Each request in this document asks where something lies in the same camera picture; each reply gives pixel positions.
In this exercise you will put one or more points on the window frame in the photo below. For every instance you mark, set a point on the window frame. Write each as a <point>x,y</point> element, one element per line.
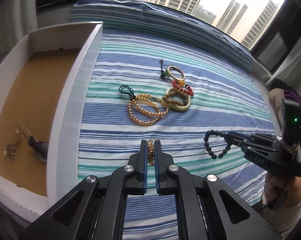
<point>279,38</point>

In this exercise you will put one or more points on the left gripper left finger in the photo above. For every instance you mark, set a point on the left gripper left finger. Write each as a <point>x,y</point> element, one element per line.
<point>95,207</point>

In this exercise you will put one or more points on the right hand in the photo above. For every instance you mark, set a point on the right hand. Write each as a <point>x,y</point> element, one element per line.
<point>290,184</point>

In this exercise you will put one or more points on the green jade pendant on cord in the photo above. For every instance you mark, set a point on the green jade pendant on cord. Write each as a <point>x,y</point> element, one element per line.
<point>163,72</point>

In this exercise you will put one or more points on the gold jewelry in box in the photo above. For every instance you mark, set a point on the gold jewelry in box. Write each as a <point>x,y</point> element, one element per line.
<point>12,146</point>

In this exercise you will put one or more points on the striped blue green bedsheet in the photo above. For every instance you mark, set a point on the striped blue green bedsheet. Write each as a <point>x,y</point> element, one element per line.
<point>124,101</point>

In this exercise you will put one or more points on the gold bangle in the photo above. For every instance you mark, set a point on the gold bangle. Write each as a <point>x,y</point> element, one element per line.
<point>175,73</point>

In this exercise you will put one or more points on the right forearm white sleeve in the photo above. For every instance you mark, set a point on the right forearm white sleeve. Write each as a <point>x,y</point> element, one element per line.
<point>284,220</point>

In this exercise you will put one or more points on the white cardboard box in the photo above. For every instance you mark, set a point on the white cardboard box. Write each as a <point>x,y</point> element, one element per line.
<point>43,83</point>

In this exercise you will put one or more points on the beige and purple clothes pile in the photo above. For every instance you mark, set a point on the beige and purple clothes pile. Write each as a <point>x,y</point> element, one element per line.
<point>286,103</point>

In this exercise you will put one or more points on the key with black head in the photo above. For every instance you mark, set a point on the key with black head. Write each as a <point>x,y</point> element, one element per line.
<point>38,146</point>

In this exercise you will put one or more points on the pale green jade bangle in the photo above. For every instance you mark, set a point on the pale green jade bangle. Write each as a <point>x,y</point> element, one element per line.
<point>177,100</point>

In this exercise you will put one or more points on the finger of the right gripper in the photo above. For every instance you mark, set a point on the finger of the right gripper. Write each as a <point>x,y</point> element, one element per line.
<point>236,136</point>
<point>237,141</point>

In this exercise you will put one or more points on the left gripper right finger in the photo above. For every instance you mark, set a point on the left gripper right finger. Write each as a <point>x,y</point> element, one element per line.
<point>206,207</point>

